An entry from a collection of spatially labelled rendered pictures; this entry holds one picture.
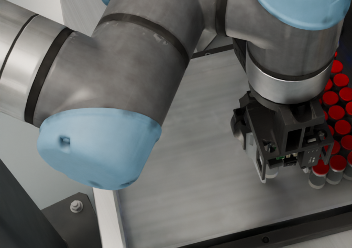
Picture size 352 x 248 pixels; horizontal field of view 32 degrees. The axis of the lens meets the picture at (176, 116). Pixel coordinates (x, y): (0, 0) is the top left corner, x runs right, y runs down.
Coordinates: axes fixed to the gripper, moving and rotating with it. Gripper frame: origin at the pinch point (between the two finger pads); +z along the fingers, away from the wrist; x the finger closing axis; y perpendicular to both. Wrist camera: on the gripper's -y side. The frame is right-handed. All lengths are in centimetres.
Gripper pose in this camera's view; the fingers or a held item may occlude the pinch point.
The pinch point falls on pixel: (270, 149)
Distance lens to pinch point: 75.4
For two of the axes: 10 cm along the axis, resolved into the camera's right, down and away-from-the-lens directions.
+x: 9.7, -2.3, 0.4
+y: 2.2, 8.4, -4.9
